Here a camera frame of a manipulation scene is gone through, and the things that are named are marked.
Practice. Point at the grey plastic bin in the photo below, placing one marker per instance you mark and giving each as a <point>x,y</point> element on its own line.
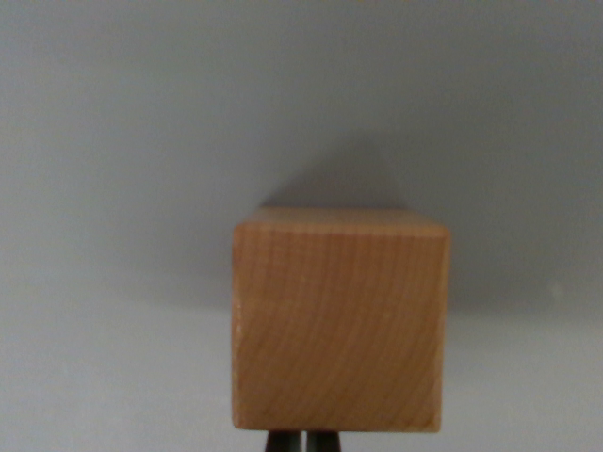
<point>118,188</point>

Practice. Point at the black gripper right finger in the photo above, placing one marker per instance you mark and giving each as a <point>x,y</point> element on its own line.
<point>324,441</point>

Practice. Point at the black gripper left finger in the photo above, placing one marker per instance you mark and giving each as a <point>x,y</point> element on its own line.
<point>281,441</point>

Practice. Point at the wooden cube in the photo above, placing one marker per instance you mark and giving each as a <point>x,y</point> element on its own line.
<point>339,325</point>

